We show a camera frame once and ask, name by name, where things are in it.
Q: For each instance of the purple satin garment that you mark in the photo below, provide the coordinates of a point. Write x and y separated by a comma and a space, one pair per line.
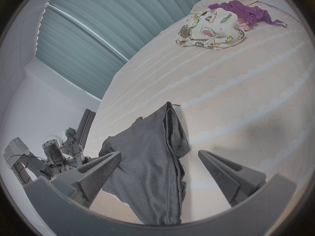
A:
246, 10

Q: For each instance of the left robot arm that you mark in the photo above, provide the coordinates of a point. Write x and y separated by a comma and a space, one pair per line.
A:
53, 154

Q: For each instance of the blue-green curtain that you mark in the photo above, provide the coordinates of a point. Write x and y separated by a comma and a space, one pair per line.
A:
73, 53
133, 11

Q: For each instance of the pink garment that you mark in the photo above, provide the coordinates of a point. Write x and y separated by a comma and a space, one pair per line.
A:
244, 26

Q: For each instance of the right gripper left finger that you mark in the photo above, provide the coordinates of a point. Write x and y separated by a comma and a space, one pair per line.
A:
97, 179

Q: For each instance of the white printed garment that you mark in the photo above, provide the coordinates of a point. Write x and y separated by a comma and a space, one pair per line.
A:
214, 31

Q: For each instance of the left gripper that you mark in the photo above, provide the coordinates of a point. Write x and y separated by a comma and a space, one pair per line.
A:
82, 161

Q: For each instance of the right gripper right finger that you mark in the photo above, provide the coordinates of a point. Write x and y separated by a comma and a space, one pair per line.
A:
226, 178

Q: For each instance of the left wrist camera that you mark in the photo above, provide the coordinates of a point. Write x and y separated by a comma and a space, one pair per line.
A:
75, 150

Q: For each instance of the black T-shirt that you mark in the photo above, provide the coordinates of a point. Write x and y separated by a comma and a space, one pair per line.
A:
152, 161

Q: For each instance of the black low cabinet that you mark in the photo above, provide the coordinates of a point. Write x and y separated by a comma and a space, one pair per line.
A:
85, 126

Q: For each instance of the round white fan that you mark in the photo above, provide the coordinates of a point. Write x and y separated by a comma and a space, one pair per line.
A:
49, 137

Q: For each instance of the bed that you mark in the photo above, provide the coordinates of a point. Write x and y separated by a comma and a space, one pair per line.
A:
233, 82

